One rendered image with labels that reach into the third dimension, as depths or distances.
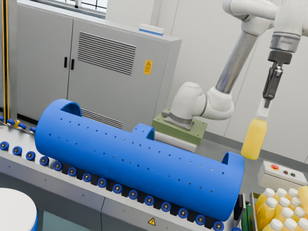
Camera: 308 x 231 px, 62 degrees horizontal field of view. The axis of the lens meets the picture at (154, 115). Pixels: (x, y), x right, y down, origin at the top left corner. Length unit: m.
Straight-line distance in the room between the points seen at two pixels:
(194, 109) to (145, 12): 2.25
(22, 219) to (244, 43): 1.33
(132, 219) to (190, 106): 0.77
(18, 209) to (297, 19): 1.09
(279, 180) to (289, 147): 2.70
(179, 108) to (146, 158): 0.65
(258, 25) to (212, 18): 2.23
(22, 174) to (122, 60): 1.69
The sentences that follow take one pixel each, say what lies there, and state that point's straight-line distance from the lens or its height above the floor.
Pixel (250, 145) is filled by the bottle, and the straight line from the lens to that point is 1.03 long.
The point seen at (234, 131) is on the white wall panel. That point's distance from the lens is 4.01.
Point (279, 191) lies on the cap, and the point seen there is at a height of 1.08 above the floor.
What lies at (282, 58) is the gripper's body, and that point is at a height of 1.65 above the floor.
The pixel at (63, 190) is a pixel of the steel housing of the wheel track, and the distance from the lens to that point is 1.31.
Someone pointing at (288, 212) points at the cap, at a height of 1.08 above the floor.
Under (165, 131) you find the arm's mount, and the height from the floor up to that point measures 1.02.
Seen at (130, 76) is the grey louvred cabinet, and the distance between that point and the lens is 2.73.
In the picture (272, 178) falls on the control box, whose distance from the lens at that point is 1.44.
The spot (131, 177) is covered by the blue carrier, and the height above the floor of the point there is 1.07.
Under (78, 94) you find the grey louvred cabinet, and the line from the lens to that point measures 3.10.
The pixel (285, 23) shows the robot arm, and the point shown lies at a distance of 1.00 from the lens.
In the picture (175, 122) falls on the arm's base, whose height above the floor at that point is 1.08.
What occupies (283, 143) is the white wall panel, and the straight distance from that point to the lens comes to 4.10.
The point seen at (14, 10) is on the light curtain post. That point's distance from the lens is 1.80.
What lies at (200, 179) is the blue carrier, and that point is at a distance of 1.03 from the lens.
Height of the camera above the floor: 1.72
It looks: 23 degrees down
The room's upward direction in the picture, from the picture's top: 13 degrees clockwise
